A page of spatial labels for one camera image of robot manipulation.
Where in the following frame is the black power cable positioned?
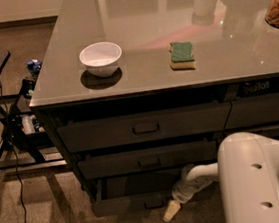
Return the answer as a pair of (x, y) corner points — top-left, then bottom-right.
(0, 74), (31, 223)

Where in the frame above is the green yellow sponge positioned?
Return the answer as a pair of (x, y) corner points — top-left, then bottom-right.
(169, 42), (196, 70)

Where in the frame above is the white bowl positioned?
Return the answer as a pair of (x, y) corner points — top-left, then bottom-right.
(79, 42), (122, 78)

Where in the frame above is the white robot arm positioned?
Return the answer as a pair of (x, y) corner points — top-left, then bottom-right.
(164, 132), (279, 223)

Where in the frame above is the blue capped bottle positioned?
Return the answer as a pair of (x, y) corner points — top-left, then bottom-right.
(26, 59), (43, 77)

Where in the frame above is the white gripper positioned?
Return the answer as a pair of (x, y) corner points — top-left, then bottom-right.
(163, 164), (212, 222)

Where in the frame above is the black low shelf rack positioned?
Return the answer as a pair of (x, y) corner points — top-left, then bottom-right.
(0, 79), (62, 170)

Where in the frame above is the dark drawer cabinet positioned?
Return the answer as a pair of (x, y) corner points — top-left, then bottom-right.
(16, 0), (279, 209)

